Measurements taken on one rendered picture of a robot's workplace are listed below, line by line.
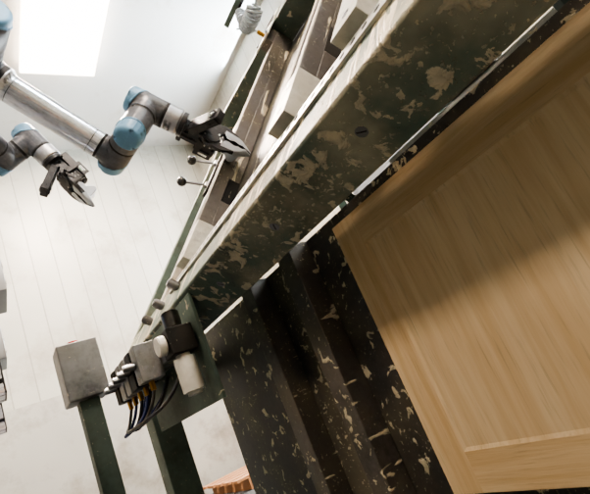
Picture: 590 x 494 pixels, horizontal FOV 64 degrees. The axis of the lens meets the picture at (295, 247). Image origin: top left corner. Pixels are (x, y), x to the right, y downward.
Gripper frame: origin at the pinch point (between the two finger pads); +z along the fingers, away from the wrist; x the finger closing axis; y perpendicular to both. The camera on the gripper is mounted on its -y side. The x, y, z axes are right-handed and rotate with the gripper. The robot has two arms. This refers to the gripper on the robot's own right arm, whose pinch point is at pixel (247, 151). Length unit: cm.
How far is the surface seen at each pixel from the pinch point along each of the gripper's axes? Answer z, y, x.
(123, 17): -115, 187, -258
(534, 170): 30, -69, 45
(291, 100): -2, -50, 34
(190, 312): 1, -1, 53
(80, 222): -92, 373, -163
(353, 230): 22, -32, 38
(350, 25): -1, -68, 37
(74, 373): -18, 59, 59
